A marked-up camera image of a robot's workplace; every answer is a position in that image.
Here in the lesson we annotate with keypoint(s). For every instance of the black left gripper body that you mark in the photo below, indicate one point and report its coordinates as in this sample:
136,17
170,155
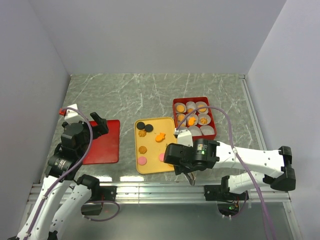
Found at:
95,132

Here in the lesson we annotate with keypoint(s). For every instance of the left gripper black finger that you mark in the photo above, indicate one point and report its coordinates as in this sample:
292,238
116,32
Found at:
96,117
102,127

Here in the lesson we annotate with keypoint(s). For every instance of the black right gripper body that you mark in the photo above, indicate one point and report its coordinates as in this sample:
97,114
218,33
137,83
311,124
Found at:
183,168

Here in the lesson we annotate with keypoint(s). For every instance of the steel tongs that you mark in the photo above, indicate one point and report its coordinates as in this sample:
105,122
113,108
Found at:
190,178

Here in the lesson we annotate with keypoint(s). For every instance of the red box lid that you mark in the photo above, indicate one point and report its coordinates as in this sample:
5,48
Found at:
105,149

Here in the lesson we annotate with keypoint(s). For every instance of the small orange fish cookie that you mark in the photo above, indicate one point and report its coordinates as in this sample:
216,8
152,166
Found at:
160,137

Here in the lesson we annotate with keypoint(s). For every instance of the large orange fish cookie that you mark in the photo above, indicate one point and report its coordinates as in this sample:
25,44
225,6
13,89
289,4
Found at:
192,121

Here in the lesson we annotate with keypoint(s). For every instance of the maple leaf cookie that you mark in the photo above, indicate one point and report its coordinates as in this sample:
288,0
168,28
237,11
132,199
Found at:
180,117

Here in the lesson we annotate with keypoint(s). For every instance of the red cookie box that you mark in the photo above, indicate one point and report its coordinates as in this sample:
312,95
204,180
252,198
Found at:
184,100

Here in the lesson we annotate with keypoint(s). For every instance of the beige dotted cookie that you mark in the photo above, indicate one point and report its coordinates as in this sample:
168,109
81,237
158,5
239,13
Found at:
201,108

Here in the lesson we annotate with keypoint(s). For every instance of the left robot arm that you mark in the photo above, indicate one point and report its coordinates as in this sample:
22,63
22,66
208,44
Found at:
61,196

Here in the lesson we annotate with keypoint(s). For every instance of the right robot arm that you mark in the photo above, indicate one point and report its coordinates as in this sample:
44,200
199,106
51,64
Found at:
262,167

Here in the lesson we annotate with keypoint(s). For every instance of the pink sandwich cookie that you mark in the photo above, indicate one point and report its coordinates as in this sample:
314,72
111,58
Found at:
161,157
142,160

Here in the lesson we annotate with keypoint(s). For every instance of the black sandwich cookie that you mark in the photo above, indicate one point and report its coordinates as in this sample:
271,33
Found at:
148,128
140,125

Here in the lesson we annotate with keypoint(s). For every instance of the small flower butter cookie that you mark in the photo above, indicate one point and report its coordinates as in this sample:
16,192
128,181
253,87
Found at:
142,133

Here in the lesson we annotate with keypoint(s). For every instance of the yellow cookie tray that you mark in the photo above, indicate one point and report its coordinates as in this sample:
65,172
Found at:
154,149

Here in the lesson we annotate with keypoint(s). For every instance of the white red left wrist camera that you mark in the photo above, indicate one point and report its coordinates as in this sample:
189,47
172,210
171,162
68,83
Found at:
70,116

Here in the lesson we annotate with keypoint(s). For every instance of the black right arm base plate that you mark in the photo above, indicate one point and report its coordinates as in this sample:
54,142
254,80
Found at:
221,193

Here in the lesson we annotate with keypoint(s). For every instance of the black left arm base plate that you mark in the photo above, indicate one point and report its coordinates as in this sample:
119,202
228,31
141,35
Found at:
104,193

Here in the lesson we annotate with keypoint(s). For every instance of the aluminium table rail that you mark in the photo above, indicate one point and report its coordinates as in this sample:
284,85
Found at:
170,193

